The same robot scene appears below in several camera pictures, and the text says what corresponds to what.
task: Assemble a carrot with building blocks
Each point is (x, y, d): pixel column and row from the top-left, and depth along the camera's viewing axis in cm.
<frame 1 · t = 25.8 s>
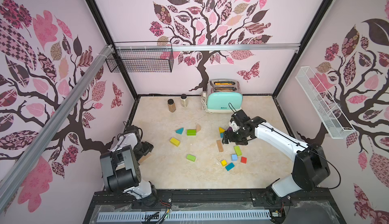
left hand: (145, 158, 87), fingers open
right hand: (229, 144, 83), fingers open
brown spice jar black lid: (171, 105, 106), point 9 cm above the table
beige spice jar black lid: (184, 100, 111), point 8 cm above the table
mint green toaster: (220, 100, 103), point 13 cm above the table
yellow rectangular block: (174, 141, 96), point 2 cm above the table
green block centre: (191, 157, 89), on the table
green block upper: (191, 132, 102), on the table
green block right: (237, 150, 92), on the table
small yellow cube: (224, 162, 86), point 2 cm above the table
light blue cube: (234, 157, 88), point 2 cm above the table
red cube: (243, 159, 89), on the table
teal block lower: (229, 166, 87), on the table
natural wood plank block: (220, 148, 93), on the table
small natural wood block: (198, 127, 102), point 2 cm above the table
teal triangular block: (179, 131, 102), on the table

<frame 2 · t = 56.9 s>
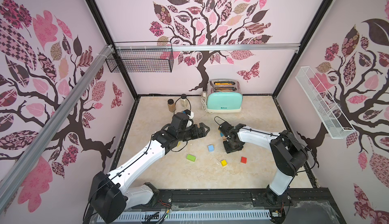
left hand: (202, 134, 75), fingers open
right hand: (231, 150, 90), fingers open
light blue cube: (210, 148, 92), point 2 cm above the table
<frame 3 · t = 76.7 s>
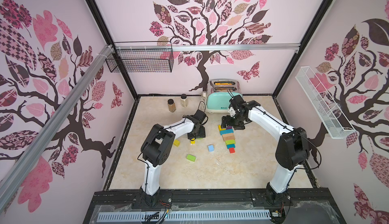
left hand: (198, 137, 96), fingers open
right hand: (228, 128, 87), fingers open
small yellow cube: (193, 142, 96), on the table
red cube: (231, 150, 93), on the table
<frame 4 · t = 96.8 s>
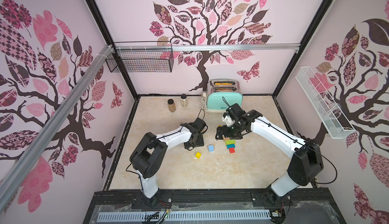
left hand: (195, 146, 91), fingers open
right hand: (223, 139, 81), fingers open
small yellow cube: (198, 155, 89), point 2 cm above the table
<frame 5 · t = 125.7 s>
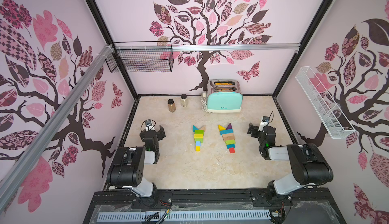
left hand: (153, 130, 94), fingers open
right hand: (256, 125, 94), fingers open
small yellow cube: (197, 148, 92), point 2 cm above the table
light blue cube: (198, 143, 93), point 3 cm above the table
yellow triangular block: (220, 128, 101), point 2 cm above the table
purple triangular block: (229, 126, 101), point 2 cm above the table
long teal block: (231, 131, 102), on the table
natural wood block left: (228, 135, 100), on the table
